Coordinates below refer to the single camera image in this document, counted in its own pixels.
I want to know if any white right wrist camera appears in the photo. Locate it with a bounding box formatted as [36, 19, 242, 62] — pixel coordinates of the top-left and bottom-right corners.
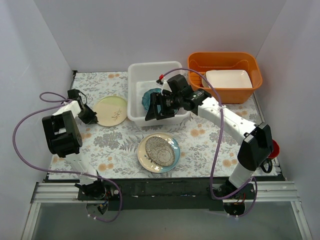
[156, 74, 171, 94]

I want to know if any teal scalloped plate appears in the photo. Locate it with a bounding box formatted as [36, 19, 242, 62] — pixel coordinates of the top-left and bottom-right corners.
[141, 88, 162, 112]

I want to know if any cream plate with leaf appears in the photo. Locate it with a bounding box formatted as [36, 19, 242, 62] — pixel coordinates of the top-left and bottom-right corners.
[93, 95, 128, 127]

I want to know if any orange plastic basket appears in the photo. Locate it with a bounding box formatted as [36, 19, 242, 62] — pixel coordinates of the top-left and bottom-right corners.
[187, 52, 263, 104]

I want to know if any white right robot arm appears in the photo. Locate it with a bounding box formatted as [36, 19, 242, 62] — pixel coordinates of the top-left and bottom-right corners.
[145, 74, 274, 200]

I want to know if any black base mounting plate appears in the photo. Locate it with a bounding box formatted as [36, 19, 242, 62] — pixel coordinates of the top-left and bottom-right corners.
[75, 177, 256, 211]

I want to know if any cream and blue plate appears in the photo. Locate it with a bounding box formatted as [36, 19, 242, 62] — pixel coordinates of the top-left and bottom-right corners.
[137, 132, 181, 174]

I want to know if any round cream dish in basket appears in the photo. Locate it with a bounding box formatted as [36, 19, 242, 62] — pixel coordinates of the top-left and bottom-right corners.
[201, 74, 210, 88]

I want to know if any speckled grey oval plate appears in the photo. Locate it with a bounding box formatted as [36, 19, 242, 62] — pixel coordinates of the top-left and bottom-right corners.
[145, 136, 176, 167]

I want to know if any white rectangular dish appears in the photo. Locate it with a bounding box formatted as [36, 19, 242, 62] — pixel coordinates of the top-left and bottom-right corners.
[205, 69, 253, 89]

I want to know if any white plastic bin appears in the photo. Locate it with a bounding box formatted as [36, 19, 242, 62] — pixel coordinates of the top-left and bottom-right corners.
[127, 61, 190, 127]

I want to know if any red bowl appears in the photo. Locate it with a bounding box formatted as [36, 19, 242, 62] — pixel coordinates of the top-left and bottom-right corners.
[259, 140, 280, 174]

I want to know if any floral table mat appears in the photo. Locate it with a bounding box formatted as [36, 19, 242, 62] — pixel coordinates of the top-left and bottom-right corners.
[72, 71, 262, 179]

